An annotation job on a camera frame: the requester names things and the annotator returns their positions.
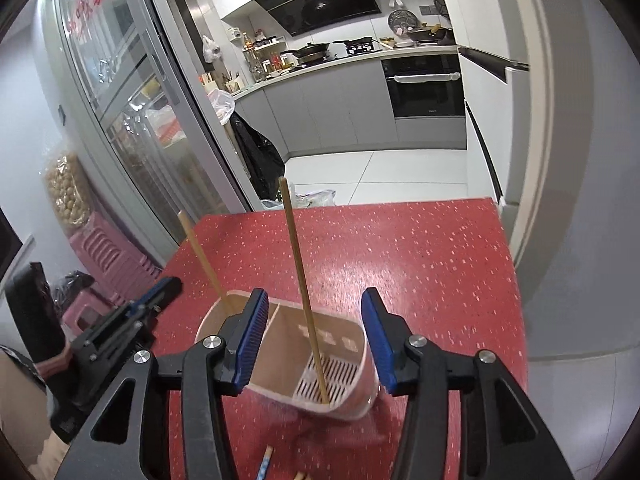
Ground blue dotted chopstick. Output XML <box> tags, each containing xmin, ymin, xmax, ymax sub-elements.
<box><xmin>256</xmin><ymin>445</ymin><xmax>273</xmax><ymax>480</ymax></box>

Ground plain wooden chopstick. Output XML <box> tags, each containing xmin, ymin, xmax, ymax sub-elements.
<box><xmin>178</xmin><ymin>210</ymin><xmax>233</xmax><ymax>315</ymax></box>

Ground stacked pink plastic stools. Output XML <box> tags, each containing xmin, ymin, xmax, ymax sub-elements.
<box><xmin>70</xmin><ymin>211</ymin><xmax>160</xmax><ymax>306</ymax></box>

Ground pink stool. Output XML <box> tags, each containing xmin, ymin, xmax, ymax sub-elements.
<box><xmin>62</xmin><ymin>285</ymin><xmax>125</xmax><ymax>336</ymax></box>

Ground black plastic bag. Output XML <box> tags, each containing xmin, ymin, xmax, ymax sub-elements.
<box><xmin>51</xmin><ymin>271</ymin><xmax>94</xmax><ymax>310</ymax></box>

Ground beige plastic utensil holder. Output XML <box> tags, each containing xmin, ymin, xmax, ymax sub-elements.
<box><xmin>194</xmin><ymin>288</ymin><xmax>380</xmax><ymax>422</ymax></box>

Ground bag of round nuts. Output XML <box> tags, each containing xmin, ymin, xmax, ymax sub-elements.
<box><xmin>42</xmin><ymin>151</ymin><xmax>94</xmax><ymax>236</ymax></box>

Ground glass sliding door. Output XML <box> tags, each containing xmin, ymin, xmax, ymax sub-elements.
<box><xmin>36</xmin><ymin>0</ymin><xmax>254</xmax><ymax>263</ymax></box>

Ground black garbage bag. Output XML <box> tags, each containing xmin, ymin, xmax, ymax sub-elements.
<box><xmin>229</xmin><ymin>112</ymin><xmax>285</xmax><ymax>200</ymax></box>

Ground black wok on stove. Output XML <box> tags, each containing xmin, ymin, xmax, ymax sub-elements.
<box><xmin>283</xmin><ymin>42</ymin><xmax>329</xmax><ymax>64</ymax></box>

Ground black built-in oven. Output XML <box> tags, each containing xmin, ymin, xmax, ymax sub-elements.
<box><xmin>382</xmin><ymin>54</ymin><xmax>464</xmax><ymax>118</ymax></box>

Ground black range hood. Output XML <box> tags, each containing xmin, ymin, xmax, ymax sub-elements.
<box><xmin>256</xmin><ymin>0</ymin><xmax>381</xmax><ymax>37</ymax></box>

